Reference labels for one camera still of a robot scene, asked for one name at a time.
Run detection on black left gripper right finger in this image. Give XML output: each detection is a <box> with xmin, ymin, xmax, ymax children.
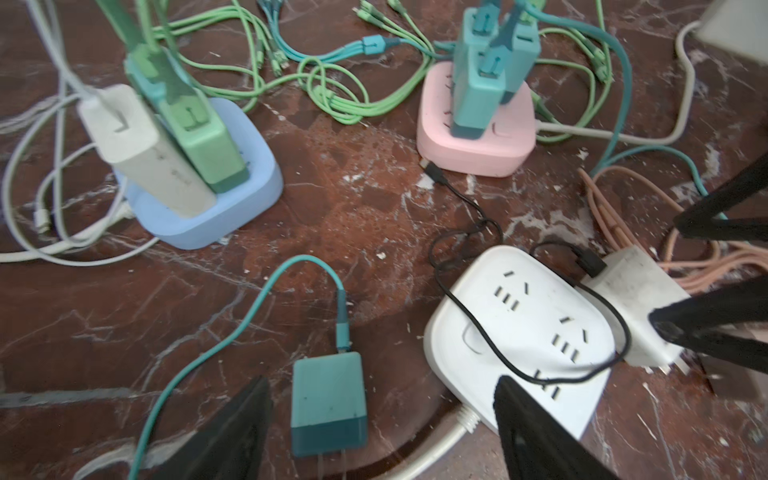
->
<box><xmin>493</xmin><ymin>376</ymin><xmax>616</xmax><ymax>479</ymax></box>

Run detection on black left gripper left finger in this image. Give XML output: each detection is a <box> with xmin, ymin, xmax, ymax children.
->
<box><xmin>152</xmin><ymin>377</ymin><xmax>273</xmax><ymax>480</ymax></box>

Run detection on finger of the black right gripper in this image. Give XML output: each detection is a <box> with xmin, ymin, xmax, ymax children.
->
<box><xmin>649</xmin><ymin>290</ymin><xmax>767</xmax><ymax>372</ymax></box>
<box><xmin>674</xmin><ymin>153</ymin><xmax>767</xmax><ymax>241</ymax></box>

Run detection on teal charger plug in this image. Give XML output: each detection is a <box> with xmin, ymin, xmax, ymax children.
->
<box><xmin>291</xmin><ymin>352</ymin><xmax>368</xmax><ymax>457</ymax></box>

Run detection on white power strip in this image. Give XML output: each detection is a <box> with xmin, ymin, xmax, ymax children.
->
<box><xmin>424</xmin><ymin>245</ymin><xmax>615</xmax><ymax>439</ymax></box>

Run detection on cream white charger plug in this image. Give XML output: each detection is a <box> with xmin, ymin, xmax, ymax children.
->
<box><xmin>77</xmin><ymin>84</ymin><xmax>216</xmax><ymax>218</ymax></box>

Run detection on light green charger plug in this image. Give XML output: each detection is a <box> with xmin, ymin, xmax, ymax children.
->
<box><xmin>124</xmin><ymin>45</ymin><xmax>249</xmax><ymax>194</ymax></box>

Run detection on pink power strip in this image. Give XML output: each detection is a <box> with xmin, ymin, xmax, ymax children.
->
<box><xmin>416</xmin><ymin>62</ymin><xmax>536</xmax><ymax>178</ymax></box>

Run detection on blue power strip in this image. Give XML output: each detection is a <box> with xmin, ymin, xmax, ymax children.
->
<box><xmin>125</xmin><ymin>98</ymin><xmax>284</xmax><ymax>250</ymax></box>

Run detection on teal chargers on pink strip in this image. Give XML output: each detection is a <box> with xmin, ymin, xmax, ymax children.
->
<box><xmin>450</xmin><ymin>1</ymin><xmax>541</xmax><ymax>140</ymax></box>

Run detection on pink usb cable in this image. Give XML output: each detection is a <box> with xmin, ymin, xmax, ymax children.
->
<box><xmin>577</xmin><ymin>166</ymin><xmax>768</xmax><ymax>295</ymax></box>

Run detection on thick white power cord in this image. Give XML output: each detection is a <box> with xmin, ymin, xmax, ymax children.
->
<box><xmin>371</xmin><ymin>404</ymin><xmax>484</xmax><ymax>480</ymax></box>

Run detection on black usb cable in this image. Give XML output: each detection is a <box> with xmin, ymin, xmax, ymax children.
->
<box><xmin>418</xmin><ymin>157</ymin><xmax>632</xmax><ymax>386</ymax></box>

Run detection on teal usb cable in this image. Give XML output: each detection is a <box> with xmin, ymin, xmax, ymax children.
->
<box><xmin>127</xmin><ymin>254</ymin><xmax>353</xmax><ymax>480</ymax></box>

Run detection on thin white usb cable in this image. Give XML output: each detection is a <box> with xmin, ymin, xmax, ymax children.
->
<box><xmin>0</xmin><ymin>0</ymin><xmax>160</xmax><ymax>268</ymax></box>

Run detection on light green usb cable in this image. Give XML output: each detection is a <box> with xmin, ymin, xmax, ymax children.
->
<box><xmin>149</xmin><ymin>0</ymin><xmax>613</xmax><ymax>145</ymax></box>

